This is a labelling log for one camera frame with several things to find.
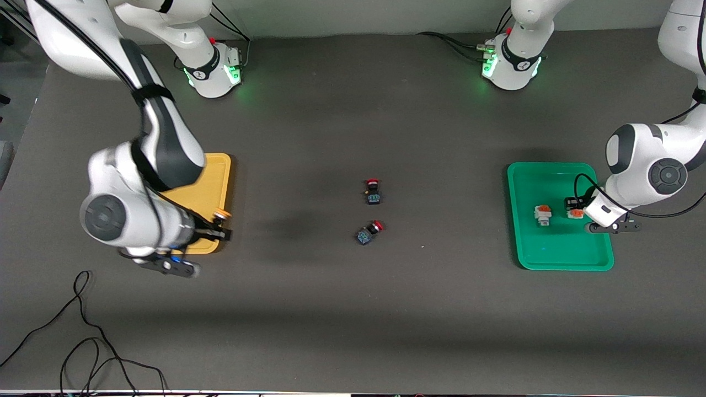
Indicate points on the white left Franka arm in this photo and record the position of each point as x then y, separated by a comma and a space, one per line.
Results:
634, 154

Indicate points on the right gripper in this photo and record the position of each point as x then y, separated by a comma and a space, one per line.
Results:
205, 232

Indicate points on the yellow push button black body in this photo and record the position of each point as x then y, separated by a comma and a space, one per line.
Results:
222, 214

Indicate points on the green plastic tray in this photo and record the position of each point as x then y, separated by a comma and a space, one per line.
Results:
551, 248

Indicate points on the red mushroom button, tilted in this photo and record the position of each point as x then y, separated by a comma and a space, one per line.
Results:
365, 236

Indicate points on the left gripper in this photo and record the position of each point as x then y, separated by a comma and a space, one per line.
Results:
574, 205

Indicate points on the white orange connector block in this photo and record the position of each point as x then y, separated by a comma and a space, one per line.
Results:
543, 216

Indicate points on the black metal frame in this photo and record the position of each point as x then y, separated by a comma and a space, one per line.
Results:
14, 22

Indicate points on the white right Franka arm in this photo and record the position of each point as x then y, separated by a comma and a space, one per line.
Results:
165, 149

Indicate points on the yellow plastic tray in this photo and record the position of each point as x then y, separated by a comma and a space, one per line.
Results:
215, 182

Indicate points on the white orange green push button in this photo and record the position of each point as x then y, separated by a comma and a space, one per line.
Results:
576, 214

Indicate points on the red mushroom button, upright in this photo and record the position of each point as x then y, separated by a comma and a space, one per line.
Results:
373, 197

